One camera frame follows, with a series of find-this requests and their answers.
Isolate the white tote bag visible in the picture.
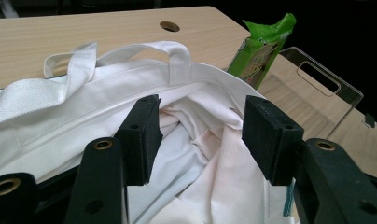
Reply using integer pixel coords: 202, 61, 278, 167
0, 40, 299, 224

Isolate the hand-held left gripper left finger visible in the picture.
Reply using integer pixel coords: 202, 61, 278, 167
114, 94, 164, 187

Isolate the clear plastic tray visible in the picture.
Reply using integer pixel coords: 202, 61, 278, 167
256, 46, 365, 142

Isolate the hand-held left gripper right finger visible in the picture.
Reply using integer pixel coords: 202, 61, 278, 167
241, 94, 305, 187

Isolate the green snack packet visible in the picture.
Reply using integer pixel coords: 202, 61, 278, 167
226, 12, 298, 91

